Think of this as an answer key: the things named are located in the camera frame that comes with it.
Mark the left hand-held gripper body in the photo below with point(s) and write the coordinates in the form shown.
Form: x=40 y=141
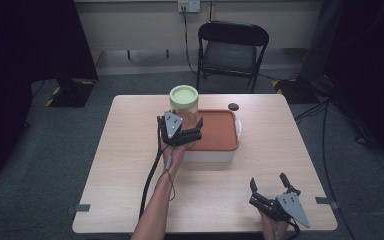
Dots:
x=173 y=125

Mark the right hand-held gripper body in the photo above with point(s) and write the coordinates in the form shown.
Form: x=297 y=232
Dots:
x=291 y=203

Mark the glass jar with green lid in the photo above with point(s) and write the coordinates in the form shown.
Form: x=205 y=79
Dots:
x=184 y=98

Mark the white wall socket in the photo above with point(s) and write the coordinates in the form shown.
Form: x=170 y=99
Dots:
x=189 y=5

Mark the white box with orange lid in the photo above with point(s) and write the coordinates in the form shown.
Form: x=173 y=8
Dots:
x=218 y=131

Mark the person's left hand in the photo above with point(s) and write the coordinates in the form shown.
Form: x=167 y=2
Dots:
x=175 y=156

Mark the dark curtain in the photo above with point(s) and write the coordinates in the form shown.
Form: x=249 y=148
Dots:
x=20 y=66
x=370 y=66

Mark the grey tape strip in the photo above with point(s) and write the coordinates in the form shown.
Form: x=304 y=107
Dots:
x=325 y=201
x=80 y=208

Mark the black round table grommet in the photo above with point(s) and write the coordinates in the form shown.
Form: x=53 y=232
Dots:
x=233 y=106

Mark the black striped stand base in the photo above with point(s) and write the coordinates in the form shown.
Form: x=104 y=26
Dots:
x=71 y=95
x=296 y=90

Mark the black folding chair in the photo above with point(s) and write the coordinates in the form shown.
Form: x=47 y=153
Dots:
x=230 y=56

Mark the person's right hand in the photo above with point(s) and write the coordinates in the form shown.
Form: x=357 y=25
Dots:
x=270 y=228

